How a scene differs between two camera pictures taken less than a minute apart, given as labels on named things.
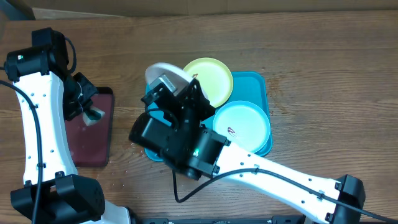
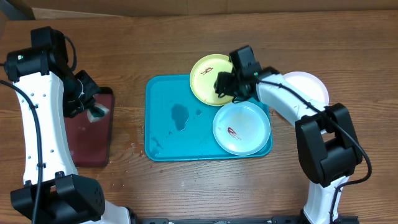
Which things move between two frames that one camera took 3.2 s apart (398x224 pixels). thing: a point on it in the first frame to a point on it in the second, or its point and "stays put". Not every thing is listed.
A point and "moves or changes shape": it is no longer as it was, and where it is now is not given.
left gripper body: [79, 94] stays put
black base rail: [278, 219] stays put
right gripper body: [202, 109] to [233, 85]
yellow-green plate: [214, 77] moves or changes shape
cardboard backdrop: [65, 9] stays put
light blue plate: [244, 124] stays put
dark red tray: [91, 145] stays put
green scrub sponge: [92, 116] moves or changes shape
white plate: [175, 75] to [310, 85]
